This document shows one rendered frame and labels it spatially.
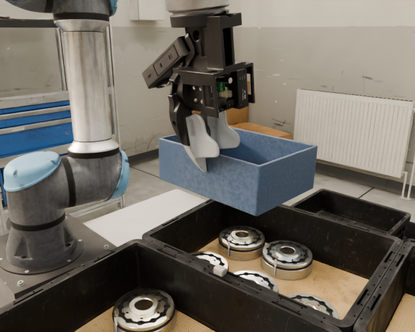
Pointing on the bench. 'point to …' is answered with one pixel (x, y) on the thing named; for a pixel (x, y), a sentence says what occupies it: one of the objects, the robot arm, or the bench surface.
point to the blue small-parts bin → (244, 170)
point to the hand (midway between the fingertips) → (203, 161)
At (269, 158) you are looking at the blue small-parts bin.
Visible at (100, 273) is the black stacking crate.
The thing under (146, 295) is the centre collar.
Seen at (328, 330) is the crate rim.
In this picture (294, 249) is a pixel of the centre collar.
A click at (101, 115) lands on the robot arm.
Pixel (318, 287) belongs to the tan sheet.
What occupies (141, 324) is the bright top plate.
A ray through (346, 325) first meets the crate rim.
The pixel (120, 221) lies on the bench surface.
